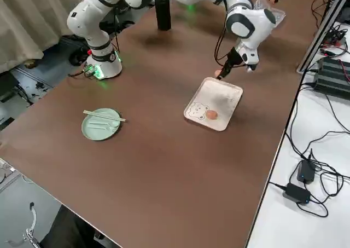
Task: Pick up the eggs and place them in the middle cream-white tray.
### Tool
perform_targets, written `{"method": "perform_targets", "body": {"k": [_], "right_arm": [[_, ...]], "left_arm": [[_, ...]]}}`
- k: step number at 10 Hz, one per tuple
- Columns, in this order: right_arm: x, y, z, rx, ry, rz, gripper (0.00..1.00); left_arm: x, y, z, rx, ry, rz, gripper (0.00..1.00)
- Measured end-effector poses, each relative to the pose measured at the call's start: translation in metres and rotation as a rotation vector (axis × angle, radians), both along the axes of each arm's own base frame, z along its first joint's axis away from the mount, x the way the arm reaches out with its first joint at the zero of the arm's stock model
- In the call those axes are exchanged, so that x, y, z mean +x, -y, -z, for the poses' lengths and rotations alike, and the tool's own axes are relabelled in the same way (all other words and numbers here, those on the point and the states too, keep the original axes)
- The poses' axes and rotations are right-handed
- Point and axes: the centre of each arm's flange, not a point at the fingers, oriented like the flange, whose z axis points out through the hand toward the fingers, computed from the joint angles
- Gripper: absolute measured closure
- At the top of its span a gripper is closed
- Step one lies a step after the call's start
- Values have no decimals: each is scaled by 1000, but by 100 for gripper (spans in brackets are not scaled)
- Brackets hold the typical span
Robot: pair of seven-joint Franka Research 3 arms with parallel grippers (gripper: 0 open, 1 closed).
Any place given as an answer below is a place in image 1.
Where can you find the clear plastic egg carton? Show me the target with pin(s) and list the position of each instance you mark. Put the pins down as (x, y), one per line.
(280, 15)

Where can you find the black finned power supply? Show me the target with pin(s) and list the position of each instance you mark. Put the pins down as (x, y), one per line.
(333, 75)

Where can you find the white curved bracket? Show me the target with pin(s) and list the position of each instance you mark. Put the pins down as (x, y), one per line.
(33, 218)

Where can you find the cream tray with bear print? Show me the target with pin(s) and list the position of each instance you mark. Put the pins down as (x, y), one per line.
(218, 94)

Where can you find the aluminium profile post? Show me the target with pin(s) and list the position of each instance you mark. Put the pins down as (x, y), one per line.
(322, 26)

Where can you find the beige curtain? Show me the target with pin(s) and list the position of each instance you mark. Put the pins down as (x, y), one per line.
(27, 26)

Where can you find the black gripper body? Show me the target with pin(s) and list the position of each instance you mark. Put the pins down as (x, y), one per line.
(234, 57)

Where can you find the black cylindrical vase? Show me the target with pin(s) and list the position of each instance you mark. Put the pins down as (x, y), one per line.
(163, 15)

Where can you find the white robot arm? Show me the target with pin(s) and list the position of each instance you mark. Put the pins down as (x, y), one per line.
(90, 20)

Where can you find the red and black clip leads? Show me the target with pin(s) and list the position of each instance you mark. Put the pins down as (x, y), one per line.
(335, 37)

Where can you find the black power adapter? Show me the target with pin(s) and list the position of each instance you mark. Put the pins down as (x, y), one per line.
(296, 193)
(305, 172)

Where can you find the person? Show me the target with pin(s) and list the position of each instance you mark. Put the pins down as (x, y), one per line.
(71, 229)

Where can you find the pale green round plate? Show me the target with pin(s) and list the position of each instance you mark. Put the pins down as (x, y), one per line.
(95, 134)

